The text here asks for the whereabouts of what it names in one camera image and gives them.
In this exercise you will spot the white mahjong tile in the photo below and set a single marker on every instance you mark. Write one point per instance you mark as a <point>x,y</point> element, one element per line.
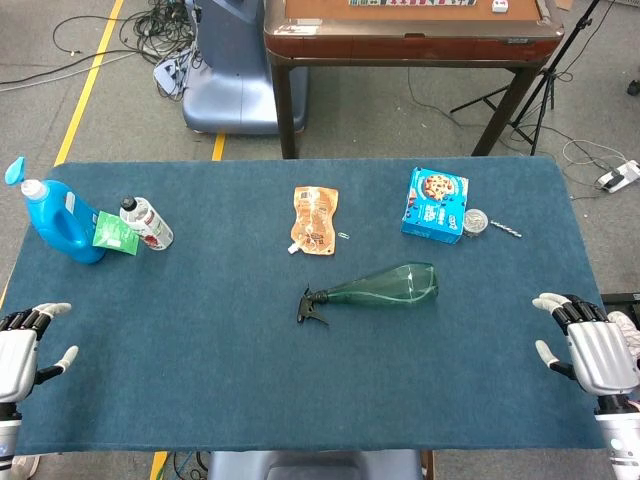
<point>499,5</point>

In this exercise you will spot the blue detergent bottle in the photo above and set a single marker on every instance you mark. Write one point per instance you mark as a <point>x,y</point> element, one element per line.
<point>60,220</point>

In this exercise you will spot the row of mahjong tiles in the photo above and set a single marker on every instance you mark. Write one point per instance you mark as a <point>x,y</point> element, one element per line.
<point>412,2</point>

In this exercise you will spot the white power strip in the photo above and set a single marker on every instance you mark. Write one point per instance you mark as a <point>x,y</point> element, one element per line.
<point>620,176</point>

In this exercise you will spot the green spray bottle black trigger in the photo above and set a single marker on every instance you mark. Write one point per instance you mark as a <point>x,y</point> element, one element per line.
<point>390,287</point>

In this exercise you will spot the blue grey robot torso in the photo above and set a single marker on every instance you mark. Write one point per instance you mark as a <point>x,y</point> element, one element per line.
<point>315,465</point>

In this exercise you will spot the round metal tin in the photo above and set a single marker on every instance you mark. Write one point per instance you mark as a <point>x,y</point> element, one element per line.
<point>475,221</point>

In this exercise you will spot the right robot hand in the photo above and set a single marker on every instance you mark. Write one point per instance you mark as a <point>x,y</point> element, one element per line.
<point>597,354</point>

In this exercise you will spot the blue table cloth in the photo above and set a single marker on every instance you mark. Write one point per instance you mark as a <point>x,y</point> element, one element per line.
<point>300,360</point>

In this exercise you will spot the blue cookie box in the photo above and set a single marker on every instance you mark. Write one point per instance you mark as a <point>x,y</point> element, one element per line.
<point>434,205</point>

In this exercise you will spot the white patterned shoe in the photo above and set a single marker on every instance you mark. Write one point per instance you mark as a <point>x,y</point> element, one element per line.
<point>625,330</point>

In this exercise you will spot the metal drill bit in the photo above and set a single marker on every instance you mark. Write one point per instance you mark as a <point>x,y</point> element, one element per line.
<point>506,229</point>

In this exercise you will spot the orange spout pouch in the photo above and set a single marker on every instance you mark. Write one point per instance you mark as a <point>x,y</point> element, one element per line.
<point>314,220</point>

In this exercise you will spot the white spray can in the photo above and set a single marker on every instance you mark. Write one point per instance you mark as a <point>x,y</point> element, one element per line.
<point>147,224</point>

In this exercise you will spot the black tripod stand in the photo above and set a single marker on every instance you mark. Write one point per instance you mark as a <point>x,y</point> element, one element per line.
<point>545,75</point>

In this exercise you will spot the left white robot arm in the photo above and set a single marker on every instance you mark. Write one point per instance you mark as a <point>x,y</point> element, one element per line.
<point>9,430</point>

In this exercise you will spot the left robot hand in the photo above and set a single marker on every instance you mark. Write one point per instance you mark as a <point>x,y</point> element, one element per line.
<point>17,361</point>

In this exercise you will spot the grey power strip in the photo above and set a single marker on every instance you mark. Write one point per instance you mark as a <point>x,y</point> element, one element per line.
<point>172,72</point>

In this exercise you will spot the green sachet packet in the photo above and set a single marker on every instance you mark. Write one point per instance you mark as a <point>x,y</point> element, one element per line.
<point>116,234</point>

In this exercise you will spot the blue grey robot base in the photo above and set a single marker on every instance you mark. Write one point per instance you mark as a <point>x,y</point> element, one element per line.
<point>235,70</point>

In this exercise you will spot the brown mahjong table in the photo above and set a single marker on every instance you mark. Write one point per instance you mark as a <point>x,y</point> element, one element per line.
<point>410,40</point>

